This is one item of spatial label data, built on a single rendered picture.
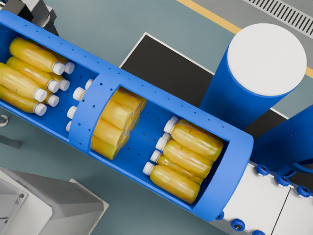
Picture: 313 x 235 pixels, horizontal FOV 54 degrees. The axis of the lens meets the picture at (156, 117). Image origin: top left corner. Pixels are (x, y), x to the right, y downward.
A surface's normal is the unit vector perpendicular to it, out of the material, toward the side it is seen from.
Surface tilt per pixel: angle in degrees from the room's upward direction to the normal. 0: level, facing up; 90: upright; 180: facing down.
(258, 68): 0
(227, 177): 9
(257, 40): 0
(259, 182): 0
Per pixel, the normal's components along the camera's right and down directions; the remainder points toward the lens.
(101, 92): 0.07, -0.38
